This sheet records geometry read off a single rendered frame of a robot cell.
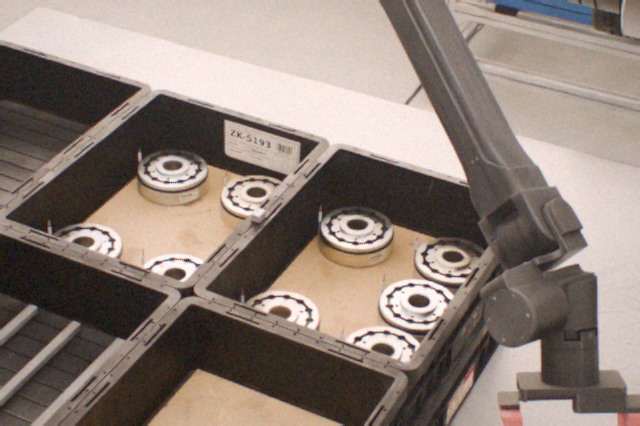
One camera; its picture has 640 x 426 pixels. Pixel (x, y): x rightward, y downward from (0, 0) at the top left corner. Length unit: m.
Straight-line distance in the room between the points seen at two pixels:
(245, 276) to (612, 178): 0.82
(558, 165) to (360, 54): 1.83
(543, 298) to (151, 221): 0.80
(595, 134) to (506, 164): 2.48
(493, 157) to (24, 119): 1.02
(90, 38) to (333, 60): 1.50
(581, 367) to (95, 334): 0.67
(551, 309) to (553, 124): 2.58
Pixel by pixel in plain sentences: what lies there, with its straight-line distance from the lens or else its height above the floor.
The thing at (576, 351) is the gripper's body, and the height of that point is 1.10.
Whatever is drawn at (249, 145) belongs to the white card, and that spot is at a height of 0.89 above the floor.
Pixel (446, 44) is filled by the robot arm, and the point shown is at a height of 1.30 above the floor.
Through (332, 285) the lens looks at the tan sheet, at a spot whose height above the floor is 0.83.
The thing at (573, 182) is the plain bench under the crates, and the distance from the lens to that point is 2.30.
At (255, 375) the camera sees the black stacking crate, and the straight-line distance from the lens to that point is 1.63.
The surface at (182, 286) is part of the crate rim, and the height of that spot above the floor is 0.93.
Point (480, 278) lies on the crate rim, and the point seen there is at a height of 0.93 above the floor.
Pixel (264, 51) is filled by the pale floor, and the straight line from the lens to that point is 4.09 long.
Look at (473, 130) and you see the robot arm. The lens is 1.36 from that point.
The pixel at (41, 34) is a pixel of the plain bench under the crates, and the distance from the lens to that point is 2.70.
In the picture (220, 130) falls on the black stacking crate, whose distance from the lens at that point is 1.99.
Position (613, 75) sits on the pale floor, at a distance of 4.13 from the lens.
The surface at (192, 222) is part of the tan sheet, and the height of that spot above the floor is 0.83.
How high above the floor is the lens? 1.95
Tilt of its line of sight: 35 degrees down
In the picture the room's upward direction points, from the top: 3 degrees clockwise
